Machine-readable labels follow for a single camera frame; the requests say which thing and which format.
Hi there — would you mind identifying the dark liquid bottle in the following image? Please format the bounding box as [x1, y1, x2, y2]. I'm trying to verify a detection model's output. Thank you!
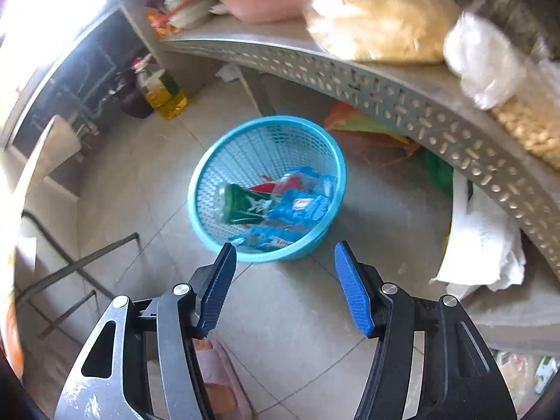
[118, 70, 154, 119]

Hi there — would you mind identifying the black metal chair frame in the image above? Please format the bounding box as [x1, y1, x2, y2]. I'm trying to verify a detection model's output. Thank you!
[15, 210, 141, 340]

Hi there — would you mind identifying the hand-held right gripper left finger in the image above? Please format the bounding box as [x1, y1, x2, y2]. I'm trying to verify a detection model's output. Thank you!
[55, 241, 238, 420]

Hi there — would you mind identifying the yellow cooking oil bottle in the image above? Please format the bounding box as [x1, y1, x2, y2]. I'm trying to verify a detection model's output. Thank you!
[133, 57, 190, 121]

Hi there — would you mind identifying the perforated metal shelf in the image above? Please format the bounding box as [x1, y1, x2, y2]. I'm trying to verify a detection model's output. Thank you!
[120, 2, 560, 355]

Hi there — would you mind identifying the bag of dark dried goods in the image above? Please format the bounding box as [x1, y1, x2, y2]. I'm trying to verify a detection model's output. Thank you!
[459, 0, 560, 53]

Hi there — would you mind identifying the blue mesh plastic basket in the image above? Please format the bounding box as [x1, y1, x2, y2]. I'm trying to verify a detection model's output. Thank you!
[188, 116, 346, 264]

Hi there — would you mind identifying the bag of peanuts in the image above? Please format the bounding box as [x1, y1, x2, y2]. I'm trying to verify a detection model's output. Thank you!
[488, 92, 560, 171]

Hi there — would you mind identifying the green plastic bag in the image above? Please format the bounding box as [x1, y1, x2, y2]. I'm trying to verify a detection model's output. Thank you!
[422, 151, 473, 197]

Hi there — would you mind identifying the small white plastic bag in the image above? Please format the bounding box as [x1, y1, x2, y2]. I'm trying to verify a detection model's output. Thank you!
[444, 11, 530, 110]

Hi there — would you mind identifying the wooden board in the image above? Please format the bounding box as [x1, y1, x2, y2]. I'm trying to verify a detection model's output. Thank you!
[13, 114, 84, 211]

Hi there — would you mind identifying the crumpled white paper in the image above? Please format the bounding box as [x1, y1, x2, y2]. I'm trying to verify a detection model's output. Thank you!
[216, 63, 246, 85]

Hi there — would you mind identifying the clear red print plastic bag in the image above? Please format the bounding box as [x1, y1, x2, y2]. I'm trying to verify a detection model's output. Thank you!
[271, 166, 337, 197]

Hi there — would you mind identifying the white paper bag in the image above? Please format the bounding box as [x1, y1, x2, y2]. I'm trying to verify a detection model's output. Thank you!
[431, 170, 526, 292]

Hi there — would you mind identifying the orange snack packet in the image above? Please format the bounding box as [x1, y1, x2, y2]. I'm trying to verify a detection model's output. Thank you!
[146, 6, 180, 38]

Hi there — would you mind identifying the green drink can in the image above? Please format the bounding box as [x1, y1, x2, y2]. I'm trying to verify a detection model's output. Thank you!
[217, 183, 274, 225]

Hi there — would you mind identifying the metal water pipe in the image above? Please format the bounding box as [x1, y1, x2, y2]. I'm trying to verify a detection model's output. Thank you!
[70, 48, 123, 136]

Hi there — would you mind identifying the pink slipper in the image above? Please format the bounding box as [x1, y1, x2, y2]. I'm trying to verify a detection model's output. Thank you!
[192, 337, 254, 420]

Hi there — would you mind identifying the bag of yellow noodles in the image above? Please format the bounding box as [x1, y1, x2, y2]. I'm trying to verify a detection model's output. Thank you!
[300, 0, 462, 63]

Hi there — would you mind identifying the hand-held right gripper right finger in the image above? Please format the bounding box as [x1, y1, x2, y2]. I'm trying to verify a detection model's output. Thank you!
[335, 240, 519, 420]

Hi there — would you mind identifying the green white package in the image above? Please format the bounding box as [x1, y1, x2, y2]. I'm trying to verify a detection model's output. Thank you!
[492, 350, 558, 403]

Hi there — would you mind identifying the blue snack wrapper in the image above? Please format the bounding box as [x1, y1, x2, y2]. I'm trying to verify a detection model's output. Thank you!
[227, 225, 298, 252]
[267, 192, 333, 232]

